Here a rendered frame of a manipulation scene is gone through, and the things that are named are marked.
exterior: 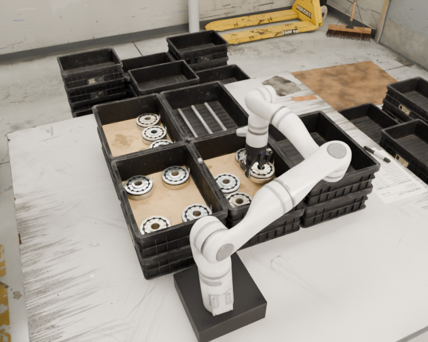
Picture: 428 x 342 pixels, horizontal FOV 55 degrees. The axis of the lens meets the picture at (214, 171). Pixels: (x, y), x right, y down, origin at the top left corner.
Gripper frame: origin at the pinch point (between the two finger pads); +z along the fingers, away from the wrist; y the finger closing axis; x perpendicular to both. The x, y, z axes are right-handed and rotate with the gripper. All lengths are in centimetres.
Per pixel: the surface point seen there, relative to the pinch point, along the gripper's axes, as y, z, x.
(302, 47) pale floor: 208, 84, 233
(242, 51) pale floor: 146, 85, 255
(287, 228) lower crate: 4.0, 14.2, -18.9
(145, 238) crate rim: -48, -4, -16
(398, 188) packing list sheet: 60, 17, -19
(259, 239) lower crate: -7.5, 15.1, -18.4
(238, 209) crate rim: -17.1, -4.9, -18.4
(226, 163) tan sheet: -4.0, 4.7, 13.7
